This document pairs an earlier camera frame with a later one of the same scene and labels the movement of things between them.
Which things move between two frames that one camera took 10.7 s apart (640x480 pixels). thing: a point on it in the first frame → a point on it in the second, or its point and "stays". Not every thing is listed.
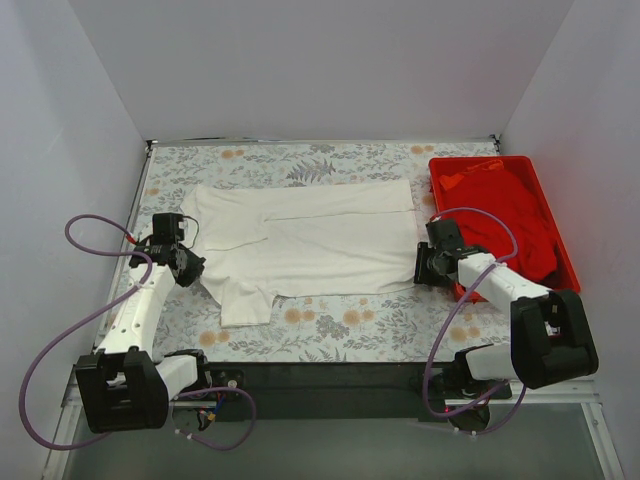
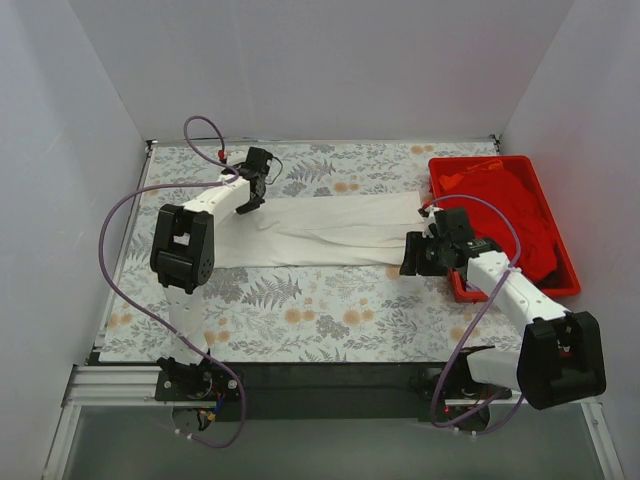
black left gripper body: (191, 265) → (252, 203)
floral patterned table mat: (430, 326) stays
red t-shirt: (500, 192) stays
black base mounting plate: (325, 391) stays
